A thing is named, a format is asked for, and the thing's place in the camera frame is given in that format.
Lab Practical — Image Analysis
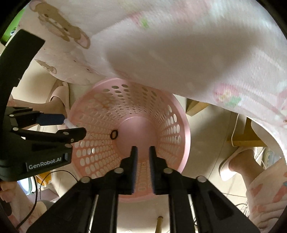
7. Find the person's left hand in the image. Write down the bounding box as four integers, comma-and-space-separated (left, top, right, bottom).
1, 181, 23, 214

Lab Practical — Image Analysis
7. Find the small white tissue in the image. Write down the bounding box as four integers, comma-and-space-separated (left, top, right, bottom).
64, 118, 79, 129

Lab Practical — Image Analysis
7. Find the person's pajama leg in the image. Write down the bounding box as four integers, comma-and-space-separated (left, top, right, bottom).
238, 149, 286, 232
7, 82, 70, 118

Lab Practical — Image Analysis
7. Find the pink perforated trash basket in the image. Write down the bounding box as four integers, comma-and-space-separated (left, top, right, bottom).
68, 78, 191, 202

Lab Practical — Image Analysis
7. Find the green plastic storage box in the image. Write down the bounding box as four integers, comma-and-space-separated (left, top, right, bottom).
1, 8, 25, 45

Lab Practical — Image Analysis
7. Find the pink slipper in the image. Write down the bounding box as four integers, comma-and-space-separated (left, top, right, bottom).
219, 147, 256, 182

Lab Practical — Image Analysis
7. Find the pink cartoon bear bedsheet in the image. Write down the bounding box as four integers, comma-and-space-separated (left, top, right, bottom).
13, 0, 287, 144

